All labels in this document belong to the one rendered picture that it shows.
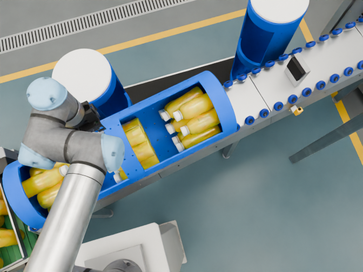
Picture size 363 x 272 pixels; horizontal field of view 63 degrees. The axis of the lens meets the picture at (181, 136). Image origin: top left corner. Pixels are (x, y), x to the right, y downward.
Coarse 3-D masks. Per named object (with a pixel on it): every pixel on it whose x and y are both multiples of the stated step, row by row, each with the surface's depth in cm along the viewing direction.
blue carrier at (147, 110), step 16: (192, 80) 116; (208, 80) 114; (160, 96) 115; (176, 96) 132; (224, 96) 111; (128, 112) 114; (144, 112) 132; (224, 112) 112; (112, 128) 110; (144, 128) 135; (160, 128) 136; (224, 128) 115; (128, 144) 108; (160, 144) 135; (208, 144) 120; (16, 160) 116; (128, 160) 109; (160, 160) 130; (176, 160) 119; (16, 176) 107; (112, 176) 131; (128, 176) 112; (144, 176) 119; (16, 192) 105; (112, 192) 117; (16, 208) 105; (32, 208) 106; (32, 224) 110
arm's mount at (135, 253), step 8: (128, 248) 103; (136, 248) 103; (104, 256) 103; (112, 256) 103; (120, 256) 103; (128, 256) 103; (136, 256) 102; (88, 264) 103; (96, 264) 103; (104, 264) 103; (144, 264) 102
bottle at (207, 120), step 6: (204, 114) 119; (210, 114) 119; (216, 114) 118; (192, 120) 119; (198, 120) 118; (204, 120) 118; (210, 120) 118; (216, 120) 119; (186, 126) 120; (192, 126) 118; (198, 126) 118; (204, 126) 119; (210, 126) 120; (192, 132) 119; (198, 132) 120
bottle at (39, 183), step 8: (56, 168) 114; (32, 176) 113; (40, 176) 112; (48, 176) 111; (56, 176) 112; (64, 176) 115; (24, 184) 112; (32, 184) 111; (40, 184) 111; (48, 184) 112; (56, 184) 114; (32, 192) 112; (40, 192) 114
